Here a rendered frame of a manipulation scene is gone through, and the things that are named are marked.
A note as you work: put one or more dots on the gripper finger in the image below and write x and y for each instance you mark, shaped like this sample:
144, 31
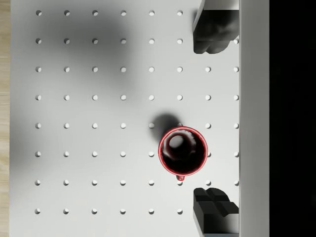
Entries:
212, 209
214, 29

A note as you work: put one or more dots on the red mug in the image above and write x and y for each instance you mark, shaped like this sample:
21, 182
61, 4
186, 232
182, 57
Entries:
183, 151

